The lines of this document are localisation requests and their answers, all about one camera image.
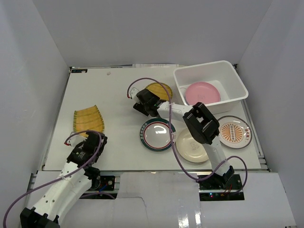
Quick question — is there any round bamboo pattern plate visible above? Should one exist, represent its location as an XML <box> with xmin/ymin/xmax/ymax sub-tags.
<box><xmin>146</xmin><ymin>83</ymin><xmax>173</xmax><ymax>101</ymax></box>

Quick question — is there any fan-shaped bamboo pattern plate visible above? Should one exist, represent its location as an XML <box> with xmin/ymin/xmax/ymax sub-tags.
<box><xmin>73</xmin><ymin>105</ymin><xmax>105</xmax><ymax>133</ymax></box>

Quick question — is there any pink round plate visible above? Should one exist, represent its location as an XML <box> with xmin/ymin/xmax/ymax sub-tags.
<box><xmin>185</xmin><ymin>82</ymin><xmax>221</xmax><ymax>105</ymax></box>

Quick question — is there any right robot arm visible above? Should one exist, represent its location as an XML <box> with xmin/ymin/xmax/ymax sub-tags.
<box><xmin>127</xmin><ymin>87</ymin><xmax>234</xmax><ymax>190</ymax></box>

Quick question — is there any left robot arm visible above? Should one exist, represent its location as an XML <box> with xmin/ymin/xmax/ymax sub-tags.
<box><xmin>20</xmin><ymin>130</ymin><xmax>107</xmax><ymax>228</ymax></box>

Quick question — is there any white plastic bin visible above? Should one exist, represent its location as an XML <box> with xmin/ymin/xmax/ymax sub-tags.
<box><xmin>173</xmin><ymin>60</ymin><xmax>248</xmax><ymax>114</ymax></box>

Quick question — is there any white plate green red rim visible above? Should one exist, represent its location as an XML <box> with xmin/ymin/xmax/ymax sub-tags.
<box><xmin>139</xmin><ymin>118</ymin><xmax>176</xmax><ymax>152</ymax></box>

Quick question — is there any cream round plate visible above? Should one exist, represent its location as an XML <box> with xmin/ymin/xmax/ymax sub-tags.
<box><xmin>176</xmin><ymin>129</ymin><xmax>209</xmax><ymax>163</ymax></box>

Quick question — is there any black label sticker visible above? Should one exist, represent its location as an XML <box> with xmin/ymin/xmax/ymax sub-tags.
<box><xmin>71</xmin><ymin>69</ymin><xmax>87</xmax><ymax>73</ymax></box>

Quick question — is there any white plate orange sun pattern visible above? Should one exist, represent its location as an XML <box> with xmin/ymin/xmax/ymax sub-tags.
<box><xmin>218</xmin><ymin>115</ymin><xmax>252</xmax><ymax>149</ymax></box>

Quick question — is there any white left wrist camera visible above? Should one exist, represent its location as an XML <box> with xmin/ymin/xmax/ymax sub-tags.
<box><xmin>64</xmin><ymin>135</ymin><xmax>86</xmax><ymax>147</ymax></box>

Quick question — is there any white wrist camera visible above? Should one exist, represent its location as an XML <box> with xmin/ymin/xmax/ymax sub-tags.
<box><xmin>64</xmin><ymin>135</ymin><xmax>86</xmax><ymax>147</ymax></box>
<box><xmin>127</xmin><ymin>87</ymin><xmax>139</xmax><ymax>100</ymax></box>

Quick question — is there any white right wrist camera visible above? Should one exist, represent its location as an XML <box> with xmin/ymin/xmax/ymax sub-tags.
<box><xmin>127</xmin><ymin>87</ymin><xmax>139</xmax><ymax>100</ymax></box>

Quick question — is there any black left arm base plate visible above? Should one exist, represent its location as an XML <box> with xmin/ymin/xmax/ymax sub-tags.
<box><xmin>90</xmin><ymin>176</ymin><xmax>115</xmax><ymax>192</ymax></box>

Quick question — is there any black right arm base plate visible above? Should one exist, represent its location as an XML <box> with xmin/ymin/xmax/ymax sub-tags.
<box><xmin>198</xmin><ymin>174</ymin><xmax>242</xmax><ymax>191</ymax></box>

